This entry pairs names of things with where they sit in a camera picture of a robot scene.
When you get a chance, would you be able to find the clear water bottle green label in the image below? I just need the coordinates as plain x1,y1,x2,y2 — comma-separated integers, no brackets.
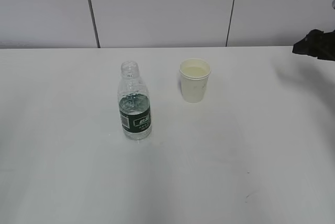
117,61,152,141

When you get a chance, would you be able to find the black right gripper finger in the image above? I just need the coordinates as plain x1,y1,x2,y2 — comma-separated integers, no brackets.
292,29,335,61

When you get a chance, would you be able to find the white paper cup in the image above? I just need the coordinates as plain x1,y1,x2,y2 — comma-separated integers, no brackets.
179,58,211,103

